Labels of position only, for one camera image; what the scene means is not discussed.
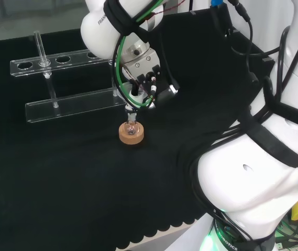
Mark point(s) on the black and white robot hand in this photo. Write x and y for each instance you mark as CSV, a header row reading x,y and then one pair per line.
x,y
143,68

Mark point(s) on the clear round-bottom flask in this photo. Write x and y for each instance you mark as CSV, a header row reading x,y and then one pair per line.
x,y
131,129

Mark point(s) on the clear acrylic funnel stand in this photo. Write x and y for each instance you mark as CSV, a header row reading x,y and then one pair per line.
x,y
72,103

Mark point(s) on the clear tape piece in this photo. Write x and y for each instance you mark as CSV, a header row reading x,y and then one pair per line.
x,y
192,13

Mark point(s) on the black cloth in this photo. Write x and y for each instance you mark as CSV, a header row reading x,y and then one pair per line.
x,y
59,183

